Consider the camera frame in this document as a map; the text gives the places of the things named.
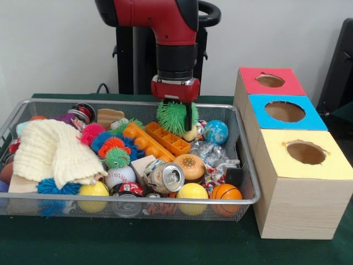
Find black upright panel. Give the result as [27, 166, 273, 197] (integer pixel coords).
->
[317, 18, 353, 111]

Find plain wooden block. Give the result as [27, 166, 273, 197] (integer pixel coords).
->
[8, 175, 39, 193]

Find orange plush toy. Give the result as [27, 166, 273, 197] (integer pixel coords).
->
[92, 171, 108, 184]

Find white baseball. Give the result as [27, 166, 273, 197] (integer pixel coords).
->
[104, 165, 137, 190]

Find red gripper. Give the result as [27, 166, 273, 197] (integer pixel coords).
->
[151, 78, 200, 133]

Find side table with green cloth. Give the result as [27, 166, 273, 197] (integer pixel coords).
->
[329, 102, 353, 130]

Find shallow wire mesh bin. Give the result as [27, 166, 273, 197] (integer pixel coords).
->
[0, 98, 262, 221]

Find crushed clear plastic bottle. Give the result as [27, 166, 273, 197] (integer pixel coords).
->
[190, 140, 227, 163]

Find cream waffle cloth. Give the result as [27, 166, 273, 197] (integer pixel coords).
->
[13, 119, 108, 190]

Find mint knitted cloth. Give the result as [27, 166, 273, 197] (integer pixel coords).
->
[15, 121, 28, 137]

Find blue spiky ball with eyes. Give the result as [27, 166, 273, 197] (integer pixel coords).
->
[36, 178, 83, 195]

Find orange toy basketball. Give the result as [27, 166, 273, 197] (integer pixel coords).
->
[210, 183, 243, 218]

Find brown toy football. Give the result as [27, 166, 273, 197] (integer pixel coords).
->
[0, 162, 14, 184]

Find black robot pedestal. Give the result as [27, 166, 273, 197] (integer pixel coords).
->
[114, 0, 222, 96]

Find opened silver drink can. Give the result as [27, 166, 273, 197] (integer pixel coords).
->
[143, 159, 185, 194]

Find wooden box with three holes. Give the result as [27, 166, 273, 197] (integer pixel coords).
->
[233, 67, 353, 240]

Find green spiky rubber ball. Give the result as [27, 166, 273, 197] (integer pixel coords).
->
[156, 100, 199, 136]

